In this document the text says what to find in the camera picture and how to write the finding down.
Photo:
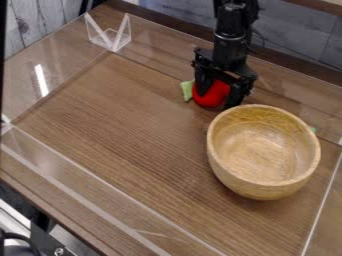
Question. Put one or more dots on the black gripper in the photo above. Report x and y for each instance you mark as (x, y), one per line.
(238, 76)

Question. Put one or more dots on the red felt fruit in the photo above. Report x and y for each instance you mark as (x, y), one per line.
(214, 97)

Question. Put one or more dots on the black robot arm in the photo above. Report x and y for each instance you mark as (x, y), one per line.
(236, 16)

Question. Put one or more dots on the light wooden bowl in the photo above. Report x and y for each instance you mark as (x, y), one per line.
(264, 151)

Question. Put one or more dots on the clear acrylic tray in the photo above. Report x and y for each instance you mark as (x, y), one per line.
(105, 148)

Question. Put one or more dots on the black metal clamp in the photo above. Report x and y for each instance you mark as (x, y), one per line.
(26, 237)

